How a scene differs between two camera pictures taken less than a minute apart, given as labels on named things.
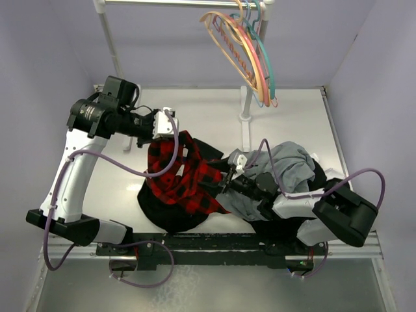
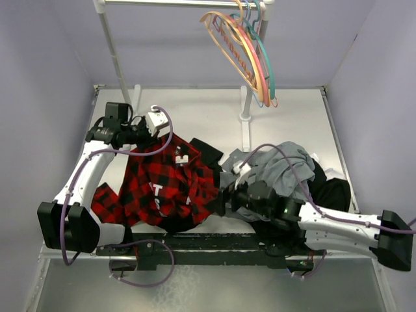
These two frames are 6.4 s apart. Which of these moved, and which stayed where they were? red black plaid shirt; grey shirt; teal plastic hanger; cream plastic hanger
Moved: red black plaid shirt
Stayed: cream plastic hanger; teal plastic hanger; grey shirt
